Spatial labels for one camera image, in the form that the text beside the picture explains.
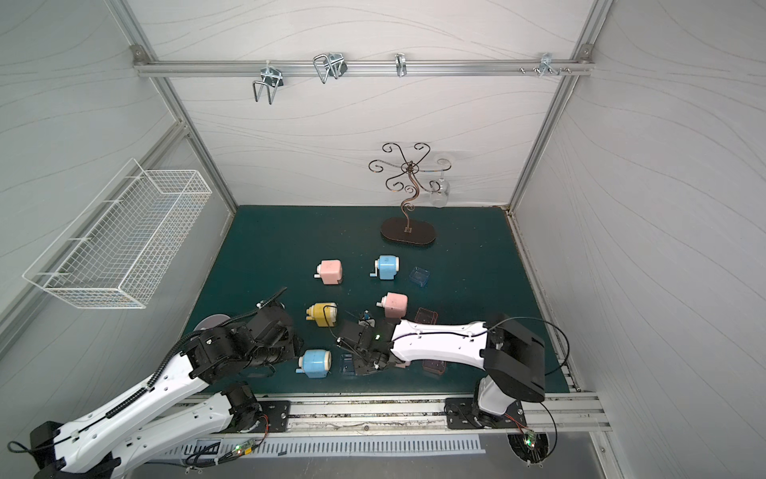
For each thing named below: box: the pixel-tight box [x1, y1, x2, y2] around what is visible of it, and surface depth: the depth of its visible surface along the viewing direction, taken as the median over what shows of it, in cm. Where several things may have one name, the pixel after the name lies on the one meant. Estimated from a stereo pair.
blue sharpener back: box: [369, 255, 400, 281], surface depth 97 cm
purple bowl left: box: [193, 314, 231, 332], surface depth 86 cm
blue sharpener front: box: [295, 349, 333, 379], surface depth 77 cm
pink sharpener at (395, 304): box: [376, 292, 408, 319], surface depth 88 cm
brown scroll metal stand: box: [368, 141, 453, 246], surface depth 103 cm
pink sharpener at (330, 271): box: [313, 259, 343, 286], surface depth 97 cm
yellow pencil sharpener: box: [305, 302, 339, 328], surface depth 86 cm
